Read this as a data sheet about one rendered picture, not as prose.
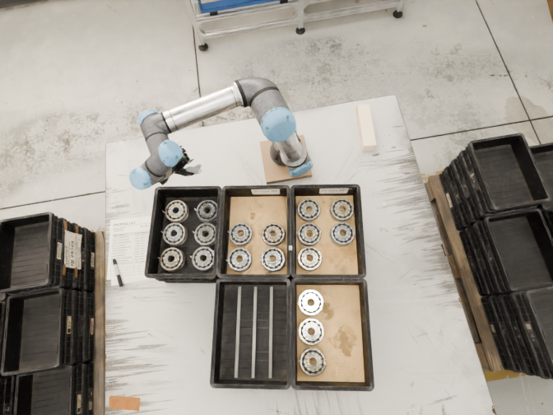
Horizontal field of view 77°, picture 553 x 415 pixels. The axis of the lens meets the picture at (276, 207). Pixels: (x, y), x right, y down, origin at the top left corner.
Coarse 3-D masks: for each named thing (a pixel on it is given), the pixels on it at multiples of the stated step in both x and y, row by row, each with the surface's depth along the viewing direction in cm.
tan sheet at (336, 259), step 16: (320, 224) 156; (352, 224) 155; (320, 240) 153; (352, 240) 152; (336, 256) 151; (352, 256) 150; (304, 272) 149; (320, 272) 149; (336, 272) 149; (352, 272) 148
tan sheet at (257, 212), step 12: (240, 204) 161; (252, 204) 160; (264, 204) 160; (276, 204) 160; (240, 216) 159; (252, 216) 159; (264, 216) 158; (276, 216) 158; (252, 228) 157; (252, 240) 155; (228, 252) 154; (252, 252) 153; (228, 264) 152; (252, 264) 152
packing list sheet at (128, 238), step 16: (112, 224) 175; (128, 224) 175; (144, 224) 174; (112, 240) 172; (128, 240) 172; (144, 240) 171; (112, 256) 170; (128, 256) 169; (144, 256) 169; (112, 272) 167; (128, 272) 167
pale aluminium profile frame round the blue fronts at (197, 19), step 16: (192, 0) 254; (288, 0) 266; (304, 0) 265; (320, 0) 268; (400, 0) 280; (192, 16) 264; (208, 16) 266; (224, 16) 268; (304, 16) 280; (320, 16) 282; (336, 16) 284; (400, 16) 292; (208, 32) 282; (224, 32) 282; (240, 32) 284
